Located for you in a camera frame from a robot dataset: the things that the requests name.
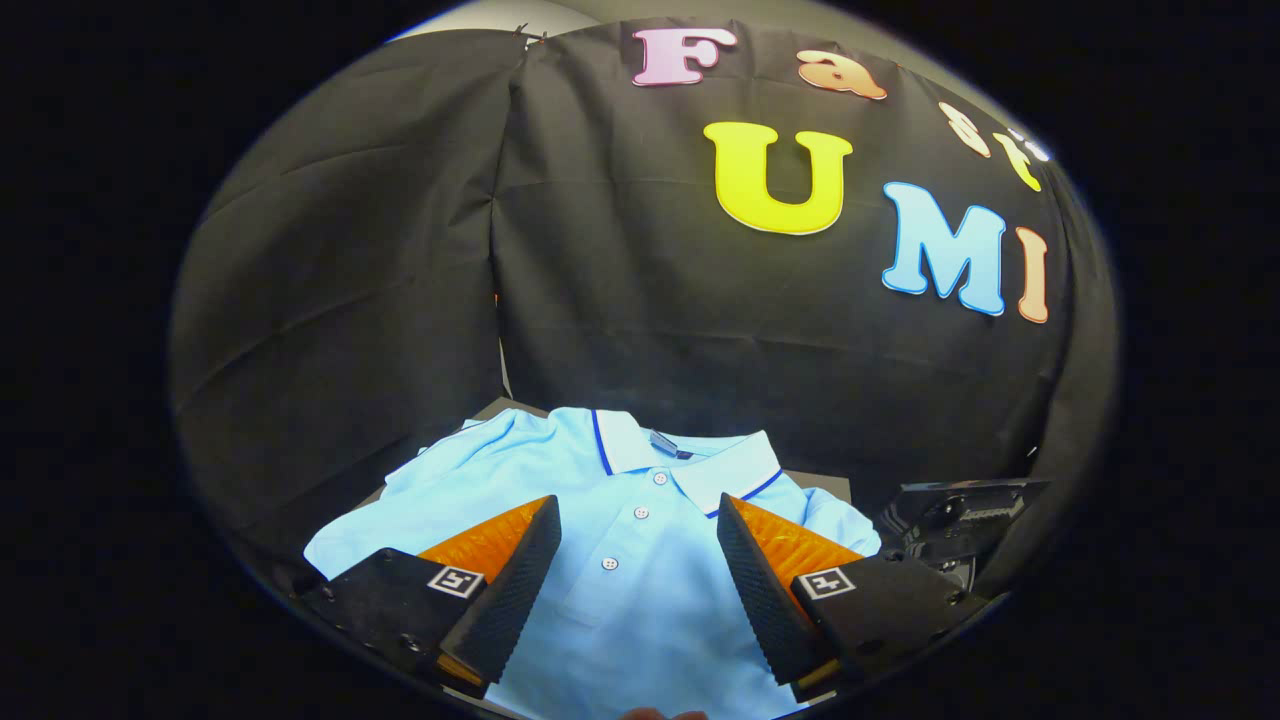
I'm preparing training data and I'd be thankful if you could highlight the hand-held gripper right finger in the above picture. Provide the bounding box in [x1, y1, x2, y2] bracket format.
[716, 493, 993, 703]

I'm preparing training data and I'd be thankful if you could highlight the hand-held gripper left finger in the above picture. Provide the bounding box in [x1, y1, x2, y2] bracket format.
[298, 495, 563, 699]

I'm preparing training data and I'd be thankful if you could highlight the dark-topped grey cabinet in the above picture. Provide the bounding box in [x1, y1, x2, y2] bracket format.
[355, 397, 854, 513]

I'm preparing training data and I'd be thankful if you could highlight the light blue polo shirt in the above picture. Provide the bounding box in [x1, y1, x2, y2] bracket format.
[303, 406, 883, 720]

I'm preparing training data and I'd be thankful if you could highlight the dark washing machine lid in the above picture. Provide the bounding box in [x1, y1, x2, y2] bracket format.
[878, 478, 1051, 593]

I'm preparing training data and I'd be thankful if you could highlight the black backdrop cloth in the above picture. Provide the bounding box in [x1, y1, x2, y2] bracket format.
[168, 18, 1121, 601]

